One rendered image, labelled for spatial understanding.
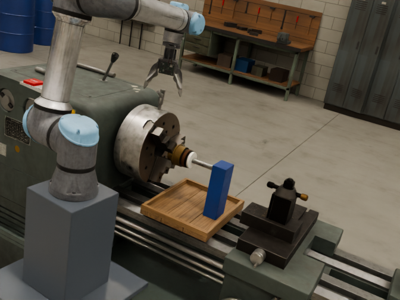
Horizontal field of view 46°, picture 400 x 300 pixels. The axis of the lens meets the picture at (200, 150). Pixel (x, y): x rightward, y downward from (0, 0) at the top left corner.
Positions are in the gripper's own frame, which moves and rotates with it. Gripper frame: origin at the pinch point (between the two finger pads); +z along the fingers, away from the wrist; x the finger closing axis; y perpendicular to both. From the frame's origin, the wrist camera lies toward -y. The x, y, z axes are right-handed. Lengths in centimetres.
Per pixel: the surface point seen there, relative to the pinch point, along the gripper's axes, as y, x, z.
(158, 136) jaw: 9.6, 2.7, 15.5
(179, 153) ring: 6.6, 12.1, 21.5
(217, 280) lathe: 28, 37, 61
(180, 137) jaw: -9.1, 10.9, 18.7
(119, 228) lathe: 8, -6, 59
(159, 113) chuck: 1.6, 0.6, 8.2
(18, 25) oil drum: -569, -280, 46
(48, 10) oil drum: -661, -268, 19
